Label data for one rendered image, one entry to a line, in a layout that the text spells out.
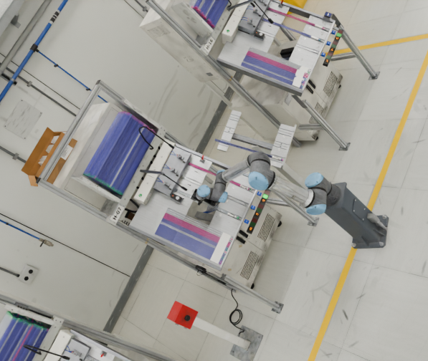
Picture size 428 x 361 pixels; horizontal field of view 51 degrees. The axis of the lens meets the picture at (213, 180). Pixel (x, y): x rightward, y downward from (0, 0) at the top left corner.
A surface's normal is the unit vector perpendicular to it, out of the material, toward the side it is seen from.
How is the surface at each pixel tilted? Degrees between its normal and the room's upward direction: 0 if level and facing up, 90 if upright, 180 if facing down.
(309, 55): 44
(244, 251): 90
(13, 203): 90
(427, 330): 0
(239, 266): 90
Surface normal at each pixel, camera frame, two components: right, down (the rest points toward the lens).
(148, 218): -0.06, -0.31
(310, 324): -0.66, -0.49
